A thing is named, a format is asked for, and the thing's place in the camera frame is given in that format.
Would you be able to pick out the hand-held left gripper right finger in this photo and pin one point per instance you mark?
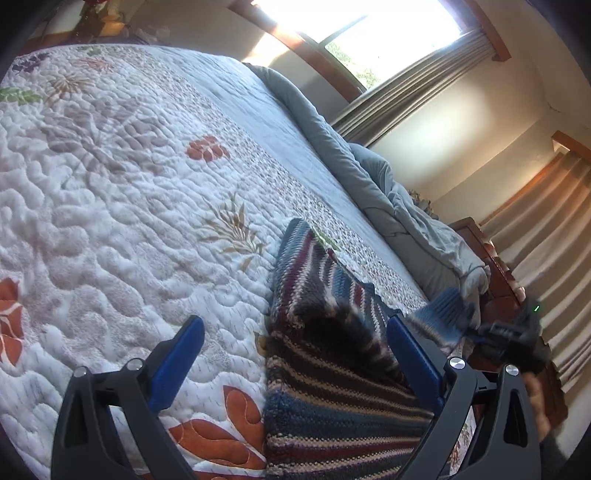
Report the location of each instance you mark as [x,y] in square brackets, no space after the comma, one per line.
[413,360]

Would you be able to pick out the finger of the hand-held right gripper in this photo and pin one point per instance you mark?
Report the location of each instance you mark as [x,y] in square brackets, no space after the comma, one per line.
[482,333]

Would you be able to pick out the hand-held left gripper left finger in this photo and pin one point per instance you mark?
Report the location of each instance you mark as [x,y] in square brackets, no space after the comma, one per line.
[178,364]

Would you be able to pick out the striped knitted sweater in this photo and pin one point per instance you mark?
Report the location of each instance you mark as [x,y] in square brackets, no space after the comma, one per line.
[323,415]

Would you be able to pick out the person's right hand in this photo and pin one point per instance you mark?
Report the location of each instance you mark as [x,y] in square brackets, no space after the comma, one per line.
[538,406]

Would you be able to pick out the wooden headboard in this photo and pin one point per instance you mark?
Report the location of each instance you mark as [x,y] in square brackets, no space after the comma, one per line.
[501,295]

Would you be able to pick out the beige curtain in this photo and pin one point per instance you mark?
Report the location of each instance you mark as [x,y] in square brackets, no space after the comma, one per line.
[549,240]

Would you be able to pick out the grey comforter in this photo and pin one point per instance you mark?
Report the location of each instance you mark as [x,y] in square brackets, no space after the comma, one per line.
[397,203]

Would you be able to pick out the white floral quilt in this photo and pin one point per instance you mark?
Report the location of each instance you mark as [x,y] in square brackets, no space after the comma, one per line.
[115,207]

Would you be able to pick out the grey-brown curtain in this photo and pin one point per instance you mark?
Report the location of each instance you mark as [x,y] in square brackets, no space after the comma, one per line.
[406,87]

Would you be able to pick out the pale blue bed sheet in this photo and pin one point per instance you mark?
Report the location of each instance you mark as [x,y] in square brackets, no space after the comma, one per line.
[277,124]

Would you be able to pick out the wooden framed window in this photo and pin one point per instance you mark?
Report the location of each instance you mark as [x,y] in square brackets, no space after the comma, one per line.
[360,32]

